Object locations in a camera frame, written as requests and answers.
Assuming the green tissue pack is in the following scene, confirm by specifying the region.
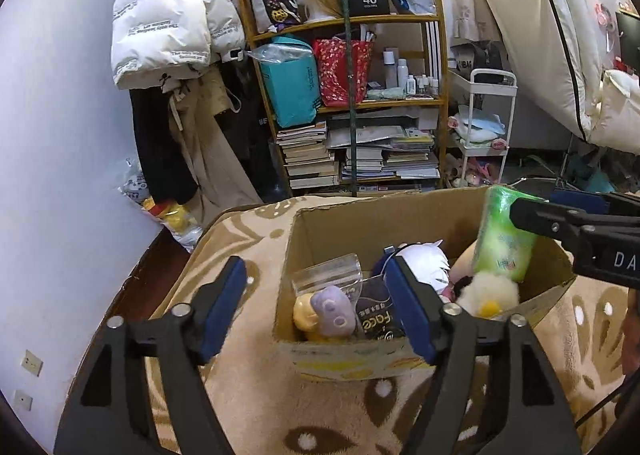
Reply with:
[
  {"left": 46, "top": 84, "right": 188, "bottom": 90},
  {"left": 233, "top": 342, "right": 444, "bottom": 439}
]
[{"left": 472, "top": 185, "right": 542, "bottom": 283}]

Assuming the white fluffy chick plush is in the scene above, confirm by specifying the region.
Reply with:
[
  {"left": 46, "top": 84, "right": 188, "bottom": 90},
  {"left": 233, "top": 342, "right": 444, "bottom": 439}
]
[{"left": 456, "top": 271, "right": 520, "bottom": 319}]

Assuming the pink swirl roll plush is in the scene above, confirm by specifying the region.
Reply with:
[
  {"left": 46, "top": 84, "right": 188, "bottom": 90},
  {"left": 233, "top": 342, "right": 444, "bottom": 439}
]
[{"left": 449, "top": 241, "right": 477, "bottom": 285}]

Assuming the white purple character plush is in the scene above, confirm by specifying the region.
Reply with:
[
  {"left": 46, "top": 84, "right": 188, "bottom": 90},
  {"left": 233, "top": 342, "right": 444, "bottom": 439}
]
[{"left": 371, "top": 239, "right": 450, "bottom": 296}]

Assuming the black tissue pack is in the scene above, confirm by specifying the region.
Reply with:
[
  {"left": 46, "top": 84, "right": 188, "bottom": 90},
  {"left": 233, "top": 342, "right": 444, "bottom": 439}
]
[{"left": 356, "top": 275, "right": 405, "bottom": 340}]

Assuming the yellow dog plush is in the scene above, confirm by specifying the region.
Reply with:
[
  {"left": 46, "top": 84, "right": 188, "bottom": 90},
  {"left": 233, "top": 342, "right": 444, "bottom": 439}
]
[{"left": 292, "top": 293, "right": 324, "bottom": 342}]

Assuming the zip bag with purple toy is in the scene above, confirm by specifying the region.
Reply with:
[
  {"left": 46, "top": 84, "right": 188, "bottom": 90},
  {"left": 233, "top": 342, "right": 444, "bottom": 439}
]
[{"left": 291, "top": 253, "right": 363, "bottom": 342}]

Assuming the person's right hand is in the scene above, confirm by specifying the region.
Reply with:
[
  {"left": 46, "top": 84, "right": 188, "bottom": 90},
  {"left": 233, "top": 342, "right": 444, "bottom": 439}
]
[{"left": 622, "top": 300, "right": 640, "bottom": 376}]

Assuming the beige brown patterned blanket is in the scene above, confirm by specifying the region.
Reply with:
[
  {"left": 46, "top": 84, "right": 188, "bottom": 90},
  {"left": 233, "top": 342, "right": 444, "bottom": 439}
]
[{"left": 162, "top": 188, "right": 628, "bottom": 454}]

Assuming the white rolling cart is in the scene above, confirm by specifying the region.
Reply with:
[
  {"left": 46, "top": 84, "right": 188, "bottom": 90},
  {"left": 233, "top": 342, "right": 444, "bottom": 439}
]
[{"left": 448, "top": 68, "right": 518, "bottom": 186}]

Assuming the open cardboard box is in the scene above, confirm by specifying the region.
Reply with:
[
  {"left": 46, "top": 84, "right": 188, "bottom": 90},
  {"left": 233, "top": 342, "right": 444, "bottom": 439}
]
[{"left": 271, "top": 186, "right": 580, "bottom": 383}]

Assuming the plastic bag of toys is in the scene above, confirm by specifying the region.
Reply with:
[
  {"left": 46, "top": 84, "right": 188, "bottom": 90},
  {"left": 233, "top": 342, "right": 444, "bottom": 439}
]
[{"left": 118, "top": 159, "right": 203, "bottom": 253}]

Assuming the cream upright mattress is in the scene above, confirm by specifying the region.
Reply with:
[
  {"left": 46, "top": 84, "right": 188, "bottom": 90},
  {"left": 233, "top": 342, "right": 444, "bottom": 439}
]
[{"left": 486, "top": 0, "right": 639, "bottom": 154}]

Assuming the beige trench coat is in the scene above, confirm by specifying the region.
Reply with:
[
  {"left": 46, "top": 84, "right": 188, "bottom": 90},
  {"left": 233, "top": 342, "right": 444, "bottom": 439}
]
[{"left": 169, "top": 65, "right": 262, "bottom": 229}]

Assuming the wooden bookshelf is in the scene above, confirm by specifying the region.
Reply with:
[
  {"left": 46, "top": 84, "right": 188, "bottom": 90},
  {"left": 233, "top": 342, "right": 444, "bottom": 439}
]
[{"left": 240, "top": 0, "right": 448, "bottom": 192}]

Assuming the stack of books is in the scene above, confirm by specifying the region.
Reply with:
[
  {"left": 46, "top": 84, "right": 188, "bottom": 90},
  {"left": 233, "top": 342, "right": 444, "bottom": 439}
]
[{"left": 276, "top": 121, "right": 340, "bottom": 190}]

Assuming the red gift bag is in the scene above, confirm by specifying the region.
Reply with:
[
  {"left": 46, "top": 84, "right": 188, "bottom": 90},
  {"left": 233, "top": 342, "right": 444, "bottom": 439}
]
[{"left": 312, "top": 38, "right": 373, "bottom": 108}]

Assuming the teal paper bag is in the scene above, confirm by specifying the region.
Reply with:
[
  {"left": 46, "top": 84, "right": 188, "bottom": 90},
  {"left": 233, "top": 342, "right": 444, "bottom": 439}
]
[{"left": 253, "top": 36, "right": 321, "bottom": 129}]

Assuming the green pole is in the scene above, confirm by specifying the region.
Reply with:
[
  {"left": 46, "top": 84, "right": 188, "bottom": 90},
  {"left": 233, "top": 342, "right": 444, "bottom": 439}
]
[{"left": 341, "top": 0, "right": 359, "bottom": 197}]

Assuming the white puffer jacket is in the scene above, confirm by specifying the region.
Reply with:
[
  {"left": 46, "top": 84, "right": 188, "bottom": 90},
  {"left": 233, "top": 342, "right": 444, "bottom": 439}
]
[{"left": 111, "top": 0, "right": 245, "bottom": 91}]

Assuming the white wall socket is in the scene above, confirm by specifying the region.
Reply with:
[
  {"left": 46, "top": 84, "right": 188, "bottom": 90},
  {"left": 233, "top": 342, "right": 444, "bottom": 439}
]
[
  {"left": 13, "top": 390, "right": 34, "bottom": 412},
  {"left": 21, "top": 350, "right": 43, "bottom": 377}
]

